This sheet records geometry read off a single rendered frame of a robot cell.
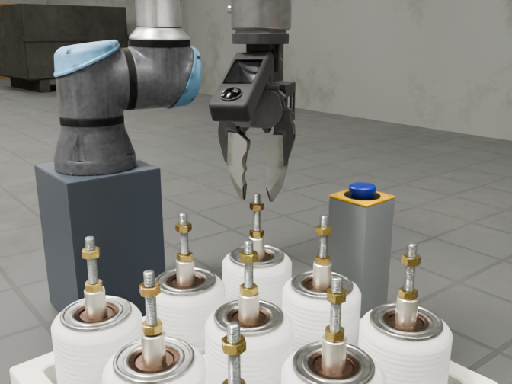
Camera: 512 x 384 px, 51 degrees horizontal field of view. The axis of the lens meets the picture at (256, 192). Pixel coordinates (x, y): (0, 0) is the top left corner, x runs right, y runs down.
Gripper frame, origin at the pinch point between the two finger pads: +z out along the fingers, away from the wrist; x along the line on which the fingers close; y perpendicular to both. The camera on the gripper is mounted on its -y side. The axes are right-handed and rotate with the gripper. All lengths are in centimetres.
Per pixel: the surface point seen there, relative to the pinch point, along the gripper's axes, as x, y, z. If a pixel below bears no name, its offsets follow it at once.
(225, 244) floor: 26, 63, 35
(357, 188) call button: -12.2, 11.2, 1.7
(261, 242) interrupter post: -0.8, 0.0, 7.0
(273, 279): -3.1, -2.8, 10.8
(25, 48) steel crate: 328, 372, -7
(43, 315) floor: 49, 16, 35
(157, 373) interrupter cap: 1.2, -27.8, 9.2
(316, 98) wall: 48, 329, 25
